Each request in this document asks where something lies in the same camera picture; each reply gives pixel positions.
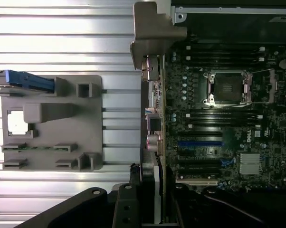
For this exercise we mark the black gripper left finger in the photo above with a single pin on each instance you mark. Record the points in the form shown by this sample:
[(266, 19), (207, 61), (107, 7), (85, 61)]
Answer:
[(126, 209)]

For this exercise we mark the blue expansion slot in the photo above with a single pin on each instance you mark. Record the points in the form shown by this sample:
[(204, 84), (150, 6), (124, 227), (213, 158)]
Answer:
[(200, 143)]

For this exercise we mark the silver coin battery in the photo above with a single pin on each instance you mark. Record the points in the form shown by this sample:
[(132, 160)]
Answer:
[(283, 64)]

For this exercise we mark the open grey PC case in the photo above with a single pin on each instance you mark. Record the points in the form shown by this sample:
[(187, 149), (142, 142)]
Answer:
[(228, 10)]

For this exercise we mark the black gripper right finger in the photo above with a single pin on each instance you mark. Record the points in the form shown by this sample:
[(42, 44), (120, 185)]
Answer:
[(188, 209)]

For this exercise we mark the metal socket cover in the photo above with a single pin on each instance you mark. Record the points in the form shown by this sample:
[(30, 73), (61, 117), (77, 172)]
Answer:
[(271, 83)]

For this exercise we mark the CPU socket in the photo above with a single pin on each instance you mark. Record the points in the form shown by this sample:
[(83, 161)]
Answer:
[(227, 89)]

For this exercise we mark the black expansion slot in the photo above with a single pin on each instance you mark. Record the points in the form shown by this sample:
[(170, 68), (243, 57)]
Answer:
[(200, 134), (200, 163), (200, 171)]

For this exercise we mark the hard disk in blue carrier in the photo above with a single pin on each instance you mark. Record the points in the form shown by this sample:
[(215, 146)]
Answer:
[(29, 80)]

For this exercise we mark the white expansion slot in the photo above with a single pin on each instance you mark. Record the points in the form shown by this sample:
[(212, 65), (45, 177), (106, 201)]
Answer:
[(197, 182)]

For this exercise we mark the silver chipset heatsink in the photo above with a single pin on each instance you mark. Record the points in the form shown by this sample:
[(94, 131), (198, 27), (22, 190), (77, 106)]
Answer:
[(250, 164)]

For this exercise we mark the grey parts rack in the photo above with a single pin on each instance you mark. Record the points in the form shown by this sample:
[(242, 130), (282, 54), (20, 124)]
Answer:
[(62, 123)]

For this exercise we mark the silver CPU chip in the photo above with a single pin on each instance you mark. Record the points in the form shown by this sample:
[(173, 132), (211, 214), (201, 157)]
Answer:
[(16, 123)]

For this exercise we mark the green motherboard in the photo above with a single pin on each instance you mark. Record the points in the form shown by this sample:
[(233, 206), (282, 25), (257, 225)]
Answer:
[(231, 135)]

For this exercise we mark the black RAM slot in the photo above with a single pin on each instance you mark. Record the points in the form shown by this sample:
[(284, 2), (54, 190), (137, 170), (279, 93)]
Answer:
[(223, 59), (223, 124), (223, 116), (223, 48)]

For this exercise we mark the green RAM stick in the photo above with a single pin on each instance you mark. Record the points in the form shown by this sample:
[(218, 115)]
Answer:
[(36, 148)]

